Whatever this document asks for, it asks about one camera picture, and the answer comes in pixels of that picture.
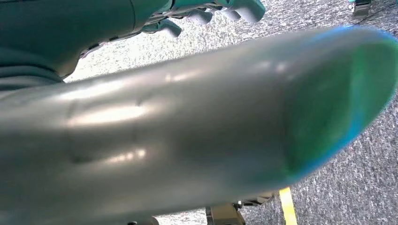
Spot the blue metal shelf rack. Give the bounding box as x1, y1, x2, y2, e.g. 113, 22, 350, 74
348, 0, 373, 18

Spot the yellow floor tape outline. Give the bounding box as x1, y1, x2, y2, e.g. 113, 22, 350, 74
279, 186, 299, 225

